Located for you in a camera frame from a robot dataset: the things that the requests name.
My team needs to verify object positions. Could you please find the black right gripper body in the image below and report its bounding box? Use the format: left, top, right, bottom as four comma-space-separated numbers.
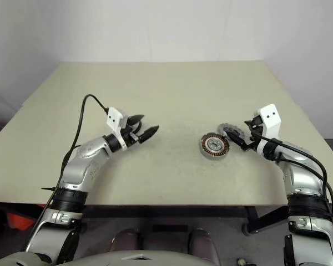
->
243, 116, 266, 152

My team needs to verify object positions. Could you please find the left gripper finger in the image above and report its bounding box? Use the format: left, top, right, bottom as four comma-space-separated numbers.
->
128, 114, 145, 126
139, 125, 160, 144

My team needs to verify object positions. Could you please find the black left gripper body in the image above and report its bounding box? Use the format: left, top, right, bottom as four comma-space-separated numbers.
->
121, 117, 142, 147

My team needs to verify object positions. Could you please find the small grey gear part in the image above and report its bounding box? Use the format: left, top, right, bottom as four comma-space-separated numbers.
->
218, 122, 246, 142

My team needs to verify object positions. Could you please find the motor stator with copper windings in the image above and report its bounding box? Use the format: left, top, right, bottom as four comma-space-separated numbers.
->
198, 133, 230, 160

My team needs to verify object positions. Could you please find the dark maroon rounded shape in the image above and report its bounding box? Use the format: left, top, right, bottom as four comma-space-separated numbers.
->
188, 228, 220, 266
110, 228, 143, 254

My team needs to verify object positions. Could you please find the grey robot torso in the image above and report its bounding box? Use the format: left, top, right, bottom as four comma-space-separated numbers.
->
8, 249, 201, 266

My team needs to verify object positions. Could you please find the red orange object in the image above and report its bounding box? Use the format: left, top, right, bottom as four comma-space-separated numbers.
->
6, 209, 38, 231

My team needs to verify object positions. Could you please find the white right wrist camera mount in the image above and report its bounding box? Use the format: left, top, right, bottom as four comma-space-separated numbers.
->
254, 104, 283, 155

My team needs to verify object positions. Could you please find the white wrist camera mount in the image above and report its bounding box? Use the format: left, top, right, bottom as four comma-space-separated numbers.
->
105, 107, 128, 152
254, 104, 283, 155

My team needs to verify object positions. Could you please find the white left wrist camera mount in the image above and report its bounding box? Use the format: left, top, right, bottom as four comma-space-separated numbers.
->
105, 107, 128, 152

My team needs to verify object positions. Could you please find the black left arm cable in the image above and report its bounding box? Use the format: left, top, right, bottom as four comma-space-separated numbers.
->
30, 94, 110, 242

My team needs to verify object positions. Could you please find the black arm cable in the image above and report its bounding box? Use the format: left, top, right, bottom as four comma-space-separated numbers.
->
251, 130, 333, 222
30, 94, 110, 242

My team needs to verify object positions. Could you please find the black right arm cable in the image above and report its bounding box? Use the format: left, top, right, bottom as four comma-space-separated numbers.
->
251, 130, 333, 222

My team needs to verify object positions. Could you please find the black table frame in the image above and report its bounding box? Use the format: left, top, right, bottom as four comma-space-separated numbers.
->
242, 205, 291, 237

